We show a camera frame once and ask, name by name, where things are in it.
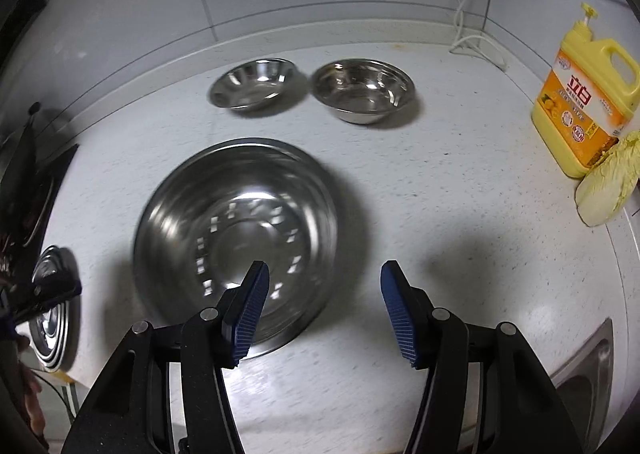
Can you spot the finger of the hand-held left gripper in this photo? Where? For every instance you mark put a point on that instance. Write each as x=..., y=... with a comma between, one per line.
x=40, y=291

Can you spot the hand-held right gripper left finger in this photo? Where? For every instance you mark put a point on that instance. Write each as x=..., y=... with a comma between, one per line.
x=250, y=309

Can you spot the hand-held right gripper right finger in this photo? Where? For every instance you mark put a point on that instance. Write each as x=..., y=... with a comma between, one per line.
x=400, y=309

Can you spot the medium steel plate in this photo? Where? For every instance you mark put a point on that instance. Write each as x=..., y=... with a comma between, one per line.
x=52, y=356

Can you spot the large steel bowl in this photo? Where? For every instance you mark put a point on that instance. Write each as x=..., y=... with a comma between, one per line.
x=200, y=234

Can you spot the small deep steel bowl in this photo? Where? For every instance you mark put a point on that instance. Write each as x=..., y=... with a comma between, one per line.
x=360, y=94

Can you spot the small flared steel bowl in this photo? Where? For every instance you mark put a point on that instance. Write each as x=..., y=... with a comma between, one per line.
x=250, y=82

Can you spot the person's left hand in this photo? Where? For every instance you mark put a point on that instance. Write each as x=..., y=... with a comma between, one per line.
x=35, y=399

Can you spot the black gas stove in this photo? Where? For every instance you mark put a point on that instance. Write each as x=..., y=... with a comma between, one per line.
x=30, y=214

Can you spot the black wok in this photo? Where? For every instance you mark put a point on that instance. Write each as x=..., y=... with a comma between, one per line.
x=20, y=159

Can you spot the steel sink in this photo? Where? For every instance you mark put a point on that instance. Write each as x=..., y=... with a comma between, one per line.
x=590, y=359

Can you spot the napa cabbage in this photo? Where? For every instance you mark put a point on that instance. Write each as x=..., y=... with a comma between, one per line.
x=610, y=184

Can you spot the yellow detergent bottle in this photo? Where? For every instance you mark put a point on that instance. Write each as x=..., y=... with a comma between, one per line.
x=575, y=109

